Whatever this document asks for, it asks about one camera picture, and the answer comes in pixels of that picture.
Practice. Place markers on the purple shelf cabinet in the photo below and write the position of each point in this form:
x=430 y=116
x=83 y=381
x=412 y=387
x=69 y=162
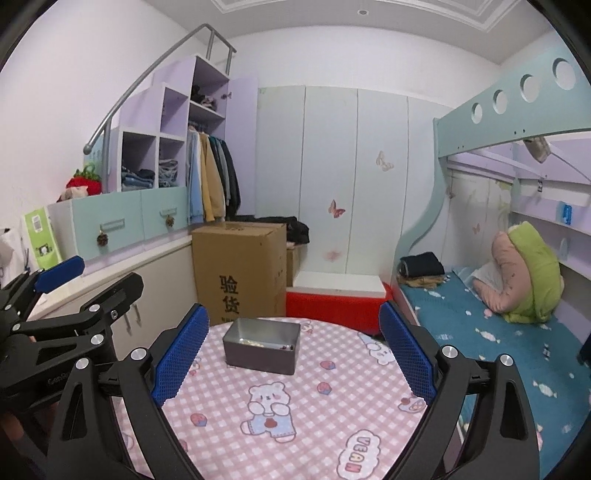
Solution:
x=175 y=106

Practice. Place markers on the grey metal handrail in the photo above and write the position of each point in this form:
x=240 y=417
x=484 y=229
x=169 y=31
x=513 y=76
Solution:
x=152 y=74

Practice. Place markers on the grey hanging cloth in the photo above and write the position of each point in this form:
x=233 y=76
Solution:
x=538 y=148

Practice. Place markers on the white low cabinet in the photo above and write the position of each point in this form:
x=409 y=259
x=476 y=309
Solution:
x=157 y=277

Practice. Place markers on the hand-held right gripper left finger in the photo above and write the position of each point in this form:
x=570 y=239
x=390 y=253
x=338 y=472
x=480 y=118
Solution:
x=180 y=355

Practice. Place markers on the mint drawer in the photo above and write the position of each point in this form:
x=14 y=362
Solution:
x=161 y=207
x=111 y=217

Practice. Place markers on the folded dark garment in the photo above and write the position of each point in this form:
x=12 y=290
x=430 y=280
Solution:
x=422 y=265

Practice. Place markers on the strawberry plush toy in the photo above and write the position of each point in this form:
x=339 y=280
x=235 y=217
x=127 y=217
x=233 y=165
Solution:
x=85 y=184

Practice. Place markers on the black clothes pile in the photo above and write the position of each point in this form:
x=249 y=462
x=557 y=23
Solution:
x=298 y=230

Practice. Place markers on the pink checked tablecloth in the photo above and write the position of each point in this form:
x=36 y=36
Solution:
x=300 y=415

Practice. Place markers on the folded jeans stack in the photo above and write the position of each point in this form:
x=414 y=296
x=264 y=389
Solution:
x=168 y=174
x=137 y=180

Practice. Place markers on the mint and purple bunk bed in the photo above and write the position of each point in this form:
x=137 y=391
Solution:
x=461 y=134

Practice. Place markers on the dark hanging jackets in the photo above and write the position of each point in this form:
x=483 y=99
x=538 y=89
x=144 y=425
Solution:
x=231 y=180

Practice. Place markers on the dark items on shelf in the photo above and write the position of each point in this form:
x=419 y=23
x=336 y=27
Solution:
x=203 y=99

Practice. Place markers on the blue printed bed sheet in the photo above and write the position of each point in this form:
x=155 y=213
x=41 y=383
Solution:
x=498 y=350

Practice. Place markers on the blue wall hook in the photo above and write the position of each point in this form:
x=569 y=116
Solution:
x=567 y=213

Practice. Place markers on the green and pink plush pillow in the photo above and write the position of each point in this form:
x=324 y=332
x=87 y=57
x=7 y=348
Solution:
x=538 y=272

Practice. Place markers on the white wardrobe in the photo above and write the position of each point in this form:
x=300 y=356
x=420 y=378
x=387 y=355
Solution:
x=314 y=161

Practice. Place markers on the white pillow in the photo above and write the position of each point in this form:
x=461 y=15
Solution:
x=487 y=277

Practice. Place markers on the red bench with white top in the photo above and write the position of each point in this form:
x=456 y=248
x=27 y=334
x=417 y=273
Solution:
x=332 y=304

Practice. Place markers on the white crumpled bag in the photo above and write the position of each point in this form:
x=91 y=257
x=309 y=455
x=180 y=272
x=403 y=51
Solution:
x=7 y=251

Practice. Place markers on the white butterfly sticker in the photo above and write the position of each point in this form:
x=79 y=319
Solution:
x=384 y=161

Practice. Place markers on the light blue hanging shirt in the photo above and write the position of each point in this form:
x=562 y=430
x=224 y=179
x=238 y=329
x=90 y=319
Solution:
x=195 y=184

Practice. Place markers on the folded tan garment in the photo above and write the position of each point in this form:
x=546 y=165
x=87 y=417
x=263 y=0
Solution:
x=425 y=282

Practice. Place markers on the pink butterfly sticker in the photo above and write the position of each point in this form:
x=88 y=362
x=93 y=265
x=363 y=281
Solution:
x=337 y=208

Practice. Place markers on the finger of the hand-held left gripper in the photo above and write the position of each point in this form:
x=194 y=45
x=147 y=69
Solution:
x=124 y=290
x=60 y=274

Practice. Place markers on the small cardboard box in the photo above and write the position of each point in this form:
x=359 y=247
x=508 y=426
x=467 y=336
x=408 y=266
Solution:
x=293 y=265

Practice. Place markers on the pinecone drawer knob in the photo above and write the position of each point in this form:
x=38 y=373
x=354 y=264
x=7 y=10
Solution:
x=170 y=220
x=101 y=240

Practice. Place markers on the large cardboard box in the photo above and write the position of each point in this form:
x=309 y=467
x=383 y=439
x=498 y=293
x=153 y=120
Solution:
x=240 y=272

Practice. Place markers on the grey metal tin box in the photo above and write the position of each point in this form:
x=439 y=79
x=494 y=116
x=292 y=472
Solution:
x=261 y=353

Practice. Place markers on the green package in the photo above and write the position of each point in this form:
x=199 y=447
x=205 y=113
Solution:
x=42 y=235

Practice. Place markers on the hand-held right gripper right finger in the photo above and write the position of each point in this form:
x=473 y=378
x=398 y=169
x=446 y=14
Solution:
x=408 y=355

